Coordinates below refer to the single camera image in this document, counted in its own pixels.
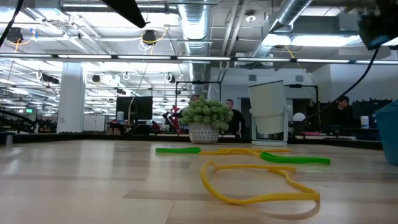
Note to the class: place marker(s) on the white pillar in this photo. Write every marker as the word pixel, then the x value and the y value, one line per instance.
pixel 71 99

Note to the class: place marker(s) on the white ceiling sensor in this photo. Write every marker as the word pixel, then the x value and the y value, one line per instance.
pixel 250 18

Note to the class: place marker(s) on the long ceiling light bar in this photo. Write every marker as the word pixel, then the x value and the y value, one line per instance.
pixel 202 58

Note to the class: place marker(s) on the white globe lamp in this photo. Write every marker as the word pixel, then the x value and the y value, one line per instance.
pixel 299 117

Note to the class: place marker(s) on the green succulent in patterned pot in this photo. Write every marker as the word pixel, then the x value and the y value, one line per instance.
pixel 205 113

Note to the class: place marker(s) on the teal plastic bin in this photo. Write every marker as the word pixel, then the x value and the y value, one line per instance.
pixel 388 133

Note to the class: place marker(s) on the white cabinet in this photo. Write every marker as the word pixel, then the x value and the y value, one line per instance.
pixel 93 123

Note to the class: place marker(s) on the green rubber band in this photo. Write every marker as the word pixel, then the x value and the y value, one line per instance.
pixel 177 150
pixel 295 160

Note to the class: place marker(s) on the black ceiling camera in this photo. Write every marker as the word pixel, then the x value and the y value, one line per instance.
pixel 14 35
pixel 150 37

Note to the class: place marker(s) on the silver ventilation duct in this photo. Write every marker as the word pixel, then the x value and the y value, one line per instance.
pixel 194 25
pixel 289 12

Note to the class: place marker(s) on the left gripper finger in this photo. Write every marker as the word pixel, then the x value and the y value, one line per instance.
pixel 127 12

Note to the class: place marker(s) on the red robot arm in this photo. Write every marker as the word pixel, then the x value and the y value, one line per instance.
pixel 174 118

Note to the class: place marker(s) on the white canister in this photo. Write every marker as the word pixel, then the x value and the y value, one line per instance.
pixel 365 122

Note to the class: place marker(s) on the yellow rubber band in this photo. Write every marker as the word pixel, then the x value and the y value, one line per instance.
pixel 280 151
pixel 264 198
pixel 211 152

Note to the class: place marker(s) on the black monitor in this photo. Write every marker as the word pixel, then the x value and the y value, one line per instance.
pixel 136 107

